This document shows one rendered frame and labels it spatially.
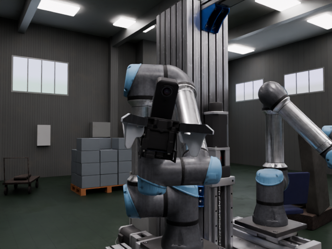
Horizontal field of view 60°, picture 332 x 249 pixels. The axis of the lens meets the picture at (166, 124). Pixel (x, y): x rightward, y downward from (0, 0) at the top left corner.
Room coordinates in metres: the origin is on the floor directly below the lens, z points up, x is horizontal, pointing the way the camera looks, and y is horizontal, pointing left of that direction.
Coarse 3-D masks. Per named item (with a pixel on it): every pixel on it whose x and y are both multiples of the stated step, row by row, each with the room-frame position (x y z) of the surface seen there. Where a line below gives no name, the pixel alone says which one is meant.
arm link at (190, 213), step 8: (168, 192) 0.99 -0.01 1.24; (176, 192) 0.99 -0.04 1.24; (184, 192) 0.98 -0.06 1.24; (192, 192) 0.99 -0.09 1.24; (168, 200) 0.98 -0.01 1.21; (176, 200) 0.98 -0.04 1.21; (184, 200) 0.98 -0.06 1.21; (192, 200) 0.99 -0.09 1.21; (168, 208) 0.98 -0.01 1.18; (176, 208) 0.98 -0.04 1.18; (184, 208) 0.98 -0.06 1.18; (192, 208) 0.99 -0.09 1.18; (168, 216) 1.00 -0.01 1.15; (176, 216) 0.99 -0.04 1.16; (184, 216) 0.98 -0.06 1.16; (192, 216) 0.99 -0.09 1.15
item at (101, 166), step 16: (80, 144) 6.76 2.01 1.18; (96, 144) 6.88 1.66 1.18; (112, 144) 7.50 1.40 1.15; (80, 160) 6.74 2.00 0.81; (96, 160) 6.88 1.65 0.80; (112, 160) 7.10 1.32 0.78; (128, 160) 7.34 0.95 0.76; (80, 176) 6.78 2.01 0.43; (96, 176) 6.88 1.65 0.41; (112, 176) 7.11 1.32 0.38; (128, 176) 7.34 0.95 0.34; (80, 192) 6.71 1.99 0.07
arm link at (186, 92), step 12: (168, 72) 0.98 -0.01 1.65; (180, 72) 0.99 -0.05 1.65; (180, 84) 0.95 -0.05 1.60; (192, 84) 0.97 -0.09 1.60; (180, 96) 0.93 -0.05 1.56; (192, 96) 0.94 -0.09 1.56; (180, 108) 0.90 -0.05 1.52; (192, 108) 0.89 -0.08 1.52; (180, 120) 0.87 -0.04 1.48; (192, 120) 0.85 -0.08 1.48; (180, 144) 0.83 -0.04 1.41; (204, 144) 0.80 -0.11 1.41; (204, 156) 0.77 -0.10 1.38; (192, 168) 0.74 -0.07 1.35; (204, 168) 0.74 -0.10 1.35; (216, 168) 0.75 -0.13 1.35; (192, 180) 0.74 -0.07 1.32; (204, 180) 0.75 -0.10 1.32; (216, 180) 0.75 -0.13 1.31
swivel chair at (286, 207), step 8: (296, 176) 3.77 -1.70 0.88; (304, 176) 3.80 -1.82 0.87; (296, 184) 3.79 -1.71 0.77; (304, 184) 3.81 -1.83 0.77; (288, 192) 3.77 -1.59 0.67; (296, 192) 3.80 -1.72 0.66; (304, 192) 3.83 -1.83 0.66; (288, 200) 3.79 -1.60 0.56; (296, 200) 3.82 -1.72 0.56; (304, 200) 3.85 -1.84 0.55; (288, 208) 3.81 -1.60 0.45; (296, 208) 3.81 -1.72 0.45
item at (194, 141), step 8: (184, 128) 0.53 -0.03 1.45; (192, 128) 0.52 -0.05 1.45; (200, 128) 0.50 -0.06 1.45; (208, 128) 0.48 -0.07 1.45; (184, 136) 0.54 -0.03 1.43; (192, 136) 0.53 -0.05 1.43; (200, 136) 0.51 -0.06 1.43; (192, 144) 0.53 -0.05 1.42; (200, 144) 0.51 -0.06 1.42; (192, 152) 0.52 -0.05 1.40
